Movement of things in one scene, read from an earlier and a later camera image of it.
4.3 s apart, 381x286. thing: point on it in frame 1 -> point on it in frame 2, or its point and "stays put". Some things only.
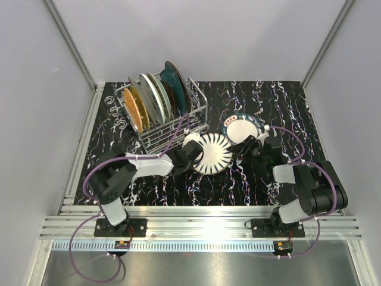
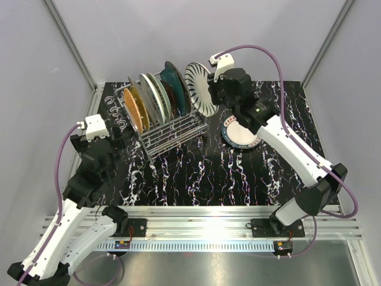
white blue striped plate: [216, 156] -> [197, 80]
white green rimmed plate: [238, 127] stays put
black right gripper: [243, 149] -> [213, 86]
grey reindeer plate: [146, 104] stays put
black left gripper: [191, 164] -> [118, 142]
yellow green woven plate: [145, 121] stays put
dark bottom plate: [170, 65] stays put
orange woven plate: [133, 109] stays put
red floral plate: [171, 97] stays put
